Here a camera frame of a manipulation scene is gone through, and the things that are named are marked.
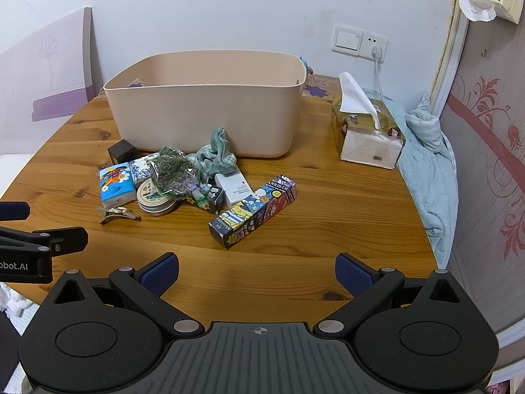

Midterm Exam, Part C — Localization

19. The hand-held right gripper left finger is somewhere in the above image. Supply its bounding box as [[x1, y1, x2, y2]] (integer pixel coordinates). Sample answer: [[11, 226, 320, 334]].
[[49, 253, 206, 339]]

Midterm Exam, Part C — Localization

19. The white fluffy rug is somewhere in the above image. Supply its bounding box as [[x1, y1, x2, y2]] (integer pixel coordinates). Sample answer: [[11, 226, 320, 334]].
[[0, 284, 35, 317]]

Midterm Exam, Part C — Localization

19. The white bed sheet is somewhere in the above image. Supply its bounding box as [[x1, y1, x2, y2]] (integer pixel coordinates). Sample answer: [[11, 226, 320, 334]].
[[0, 154, 37, 198]]

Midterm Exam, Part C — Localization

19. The beige plastic storage bin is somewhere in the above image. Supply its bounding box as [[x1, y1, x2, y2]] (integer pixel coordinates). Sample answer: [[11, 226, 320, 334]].
[[102, 50, 307, 159]]

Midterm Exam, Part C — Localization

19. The bag of dried herbs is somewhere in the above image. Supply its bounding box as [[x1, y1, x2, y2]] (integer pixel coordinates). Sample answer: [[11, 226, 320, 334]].
[[148, 144, 198, 200]]

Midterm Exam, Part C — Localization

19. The teal crumpled cloth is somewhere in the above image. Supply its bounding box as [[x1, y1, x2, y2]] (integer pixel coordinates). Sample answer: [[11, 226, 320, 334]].
[[186, 128, 239, 183]]

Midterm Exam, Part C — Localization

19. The purple flower mat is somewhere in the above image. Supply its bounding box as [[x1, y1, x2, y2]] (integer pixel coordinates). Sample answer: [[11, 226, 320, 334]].
[[301, 75, 341, 100]]

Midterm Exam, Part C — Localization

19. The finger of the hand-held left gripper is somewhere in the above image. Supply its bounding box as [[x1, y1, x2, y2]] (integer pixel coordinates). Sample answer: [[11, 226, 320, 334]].
[[0, 201, 31, 221], [0, 227, 89, 257]]

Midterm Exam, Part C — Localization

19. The gold patterned tissue box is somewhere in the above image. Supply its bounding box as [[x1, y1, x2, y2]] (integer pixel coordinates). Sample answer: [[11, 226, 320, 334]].
[[331, 72, 407, 170]]

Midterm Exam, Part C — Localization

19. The round metal tin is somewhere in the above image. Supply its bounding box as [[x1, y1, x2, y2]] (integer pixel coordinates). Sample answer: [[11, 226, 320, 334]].
[[136, 181, 178, 216]]

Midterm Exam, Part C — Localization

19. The long cartoon printed box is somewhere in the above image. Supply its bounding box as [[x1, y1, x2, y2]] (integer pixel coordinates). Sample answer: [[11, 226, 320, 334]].
[[208, 174, 298, 251]]

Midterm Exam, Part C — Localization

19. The pale purple printed board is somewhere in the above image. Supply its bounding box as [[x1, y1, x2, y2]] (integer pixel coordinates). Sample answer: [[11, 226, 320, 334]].
[[0, 7, 97, 132]]

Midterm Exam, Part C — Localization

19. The light blue blanket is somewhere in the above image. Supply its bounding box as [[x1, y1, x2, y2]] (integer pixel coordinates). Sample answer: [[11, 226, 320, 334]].
[[361, 88, 459, 269]]

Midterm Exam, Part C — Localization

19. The white plug with cable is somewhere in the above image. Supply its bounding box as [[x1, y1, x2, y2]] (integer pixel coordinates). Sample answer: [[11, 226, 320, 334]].
[[371, 45, 387, 103]]

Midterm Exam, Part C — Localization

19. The floral patterned wardrobe door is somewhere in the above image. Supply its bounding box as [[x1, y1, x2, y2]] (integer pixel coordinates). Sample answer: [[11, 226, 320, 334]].
[[430, 0, 525, 337]]

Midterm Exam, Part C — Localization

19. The white wall switch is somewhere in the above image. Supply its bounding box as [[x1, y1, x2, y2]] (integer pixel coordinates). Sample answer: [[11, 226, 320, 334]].
[[331, 25, 364, 55]]

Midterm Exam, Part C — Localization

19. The small black box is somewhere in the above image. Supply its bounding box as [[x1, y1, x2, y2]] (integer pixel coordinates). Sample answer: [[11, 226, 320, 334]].
[[107, 140, 134, 164]]

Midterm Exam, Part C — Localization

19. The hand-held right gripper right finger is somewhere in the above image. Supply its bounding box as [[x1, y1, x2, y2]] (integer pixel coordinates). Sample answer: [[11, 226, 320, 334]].
[[312, 253, 470, 339]]

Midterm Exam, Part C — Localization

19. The small dark cartoon box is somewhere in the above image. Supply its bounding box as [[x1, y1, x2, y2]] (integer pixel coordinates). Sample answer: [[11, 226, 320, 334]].
[[186, 183, 224, 214]]

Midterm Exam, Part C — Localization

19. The small white box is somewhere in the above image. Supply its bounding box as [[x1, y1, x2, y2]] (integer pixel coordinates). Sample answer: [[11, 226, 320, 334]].
[[214, 172, 253, 207]]

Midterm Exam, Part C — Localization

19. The brown hair clip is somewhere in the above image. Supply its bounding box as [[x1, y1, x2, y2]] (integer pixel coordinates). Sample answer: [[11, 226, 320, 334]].
[[97, 205, 142, 226]]

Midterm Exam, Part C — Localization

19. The white wall socket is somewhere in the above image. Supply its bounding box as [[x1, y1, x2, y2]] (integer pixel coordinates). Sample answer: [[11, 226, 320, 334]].
[[360, 30, 389, 63]]

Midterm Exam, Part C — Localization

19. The blue cartoon tissue packet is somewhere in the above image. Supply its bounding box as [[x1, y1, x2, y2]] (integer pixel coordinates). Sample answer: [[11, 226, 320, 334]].
[[98, 163, 137, 209]]

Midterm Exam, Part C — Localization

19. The blue and white patterned box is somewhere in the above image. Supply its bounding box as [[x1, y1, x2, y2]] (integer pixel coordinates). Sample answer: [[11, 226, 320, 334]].
[[129, 153, 160, 185]]

